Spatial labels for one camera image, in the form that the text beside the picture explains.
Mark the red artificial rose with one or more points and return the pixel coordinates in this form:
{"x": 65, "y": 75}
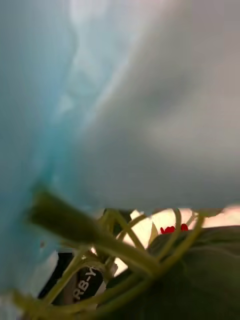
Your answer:
{"x": 168, "y": 229}

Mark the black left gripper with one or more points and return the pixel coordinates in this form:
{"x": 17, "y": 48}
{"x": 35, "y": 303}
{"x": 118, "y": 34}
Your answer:
{"x": 86, "y": 285}

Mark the pale blue artificial flower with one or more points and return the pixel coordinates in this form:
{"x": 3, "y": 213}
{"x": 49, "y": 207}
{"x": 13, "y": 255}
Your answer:
{"x": 75, "y": 125}

